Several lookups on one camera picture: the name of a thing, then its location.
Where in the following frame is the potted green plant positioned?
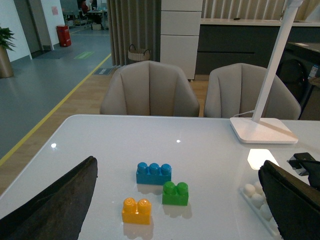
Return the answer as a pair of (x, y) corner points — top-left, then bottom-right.
(0, 27), (15, 79)

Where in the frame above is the white drawer cabinet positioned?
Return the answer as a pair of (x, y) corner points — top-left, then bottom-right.
(160, 0), (203, 80)

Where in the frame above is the white lamp power cable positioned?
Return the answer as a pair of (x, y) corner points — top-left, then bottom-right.
(233, 109), (256, 119)

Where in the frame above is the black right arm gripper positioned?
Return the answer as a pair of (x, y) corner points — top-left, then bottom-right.
(287, 152), (320, 190)

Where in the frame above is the yellow two-stud toy block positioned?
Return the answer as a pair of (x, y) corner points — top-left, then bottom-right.
(121, 197), (152, 225)

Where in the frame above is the right beige upholstered chair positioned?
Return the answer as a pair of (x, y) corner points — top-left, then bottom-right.
(203, 63), (301, 120)

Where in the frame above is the red bin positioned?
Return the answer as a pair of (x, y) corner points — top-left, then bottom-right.
(56, 25), (72, 47)

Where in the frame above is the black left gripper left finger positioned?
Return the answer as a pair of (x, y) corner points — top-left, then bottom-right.
(0, 156), (98, 240)

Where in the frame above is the dark kitchen counter unit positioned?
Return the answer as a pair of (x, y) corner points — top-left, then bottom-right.
(195, 17), (320, 75)

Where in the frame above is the beige upholstered chair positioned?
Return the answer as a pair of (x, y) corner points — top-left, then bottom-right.
(99, 60), (200, 117)
(203, 63), (301, 120)

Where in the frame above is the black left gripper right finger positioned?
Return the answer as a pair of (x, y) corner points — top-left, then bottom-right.
(258, 160), (320, 240)

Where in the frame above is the green two-stud toy block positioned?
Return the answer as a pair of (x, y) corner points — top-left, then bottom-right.
(162, 181), (189, 206)

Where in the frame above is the white studded base plate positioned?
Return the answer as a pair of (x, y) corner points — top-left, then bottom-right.
(239, 181), (282, 240)

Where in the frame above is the woven basket with handles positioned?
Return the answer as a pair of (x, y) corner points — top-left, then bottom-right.
(127, 44), (151, 62)

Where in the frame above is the blue three-stud toy block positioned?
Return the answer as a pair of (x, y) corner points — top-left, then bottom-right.
(136, 162), (172, 186)

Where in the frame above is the left beige upholstered chair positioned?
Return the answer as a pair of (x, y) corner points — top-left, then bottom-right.
(99, 60), (200, 117)

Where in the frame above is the black washing machine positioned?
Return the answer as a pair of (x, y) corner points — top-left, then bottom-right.
(276, 52), (313, 103)

